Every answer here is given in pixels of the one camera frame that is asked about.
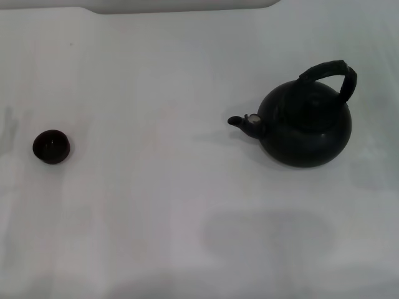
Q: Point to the black round teapot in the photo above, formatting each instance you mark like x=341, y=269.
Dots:
x=299, y=137

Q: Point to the small dark teacup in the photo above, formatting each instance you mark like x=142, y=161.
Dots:
x=51, y=146

